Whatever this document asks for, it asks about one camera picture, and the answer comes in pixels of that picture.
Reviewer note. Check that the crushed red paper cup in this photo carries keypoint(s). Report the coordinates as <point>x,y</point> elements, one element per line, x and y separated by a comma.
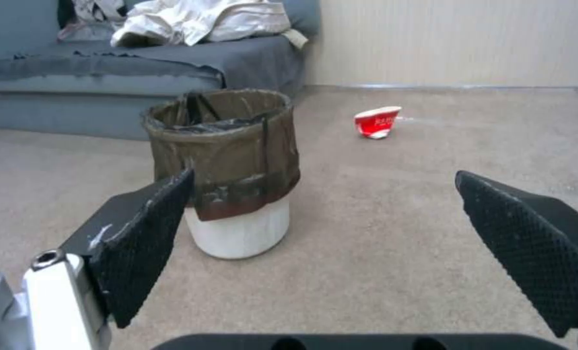
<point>377,124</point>

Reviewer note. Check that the dark grey sofa cover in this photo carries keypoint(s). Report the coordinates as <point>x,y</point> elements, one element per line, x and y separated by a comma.
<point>124,60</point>

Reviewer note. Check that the patterned pink-white fabric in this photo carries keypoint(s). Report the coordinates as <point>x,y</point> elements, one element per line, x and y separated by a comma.
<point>87,14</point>

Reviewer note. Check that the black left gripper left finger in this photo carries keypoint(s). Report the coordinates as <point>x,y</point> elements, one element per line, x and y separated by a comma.
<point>133,237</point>

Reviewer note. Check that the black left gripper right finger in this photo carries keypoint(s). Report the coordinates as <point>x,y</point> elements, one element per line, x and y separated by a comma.
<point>527,240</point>

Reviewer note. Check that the blue-grey sofa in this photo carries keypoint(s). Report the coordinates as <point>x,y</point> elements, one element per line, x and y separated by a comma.
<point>99,73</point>

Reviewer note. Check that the dark translucent trash bag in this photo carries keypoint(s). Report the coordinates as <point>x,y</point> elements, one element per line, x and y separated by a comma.
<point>226,153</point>

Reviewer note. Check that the crumpled white cloth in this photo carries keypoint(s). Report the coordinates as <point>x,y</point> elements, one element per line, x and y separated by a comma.
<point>206,22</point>

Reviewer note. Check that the white trash can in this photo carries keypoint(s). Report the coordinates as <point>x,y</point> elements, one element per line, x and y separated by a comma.
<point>243,229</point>

